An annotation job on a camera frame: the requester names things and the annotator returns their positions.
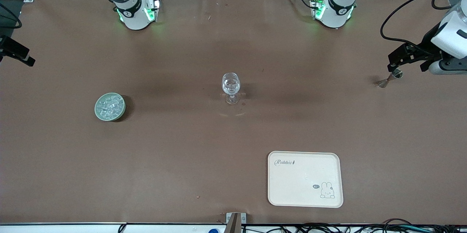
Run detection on clear wine glass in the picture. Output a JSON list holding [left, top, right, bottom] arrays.
[[221, 73, 241, 105]]

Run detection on black cable bundle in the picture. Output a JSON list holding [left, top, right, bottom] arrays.
[[241, 218, 467, 233]]

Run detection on brown table mat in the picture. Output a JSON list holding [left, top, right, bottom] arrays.
[[0, 0, 467, 225]]

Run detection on green round bowl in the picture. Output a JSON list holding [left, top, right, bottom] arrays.
[[94, 92, 126, 122]]

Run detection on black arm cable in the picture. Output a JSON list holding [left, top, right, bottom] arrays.
[[380, 0, 461, 45], [0, 3, 23, 29]]

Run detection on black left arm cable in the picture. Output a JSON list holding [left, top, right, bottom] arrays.
[[380, 0, 461, 45]]

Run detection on clear ice cubes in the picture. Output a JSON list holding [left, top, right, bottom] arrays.
[[99, 95, 123, 118]]

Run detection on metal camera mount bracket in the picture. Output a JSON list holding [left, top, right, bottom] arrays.
[[225, 212, 247, 233]]

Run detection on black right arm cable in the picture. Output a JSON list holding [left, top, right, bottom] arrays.
[[0, 3, 23, 29]]

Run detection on cream rabbit print tray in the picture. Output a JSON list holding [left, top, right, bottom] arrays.
[[267, 151, 344, 209]]

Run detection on metal jigger cup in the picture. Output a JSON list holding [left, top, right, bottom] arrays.
[[378, 69, 404, 88]]

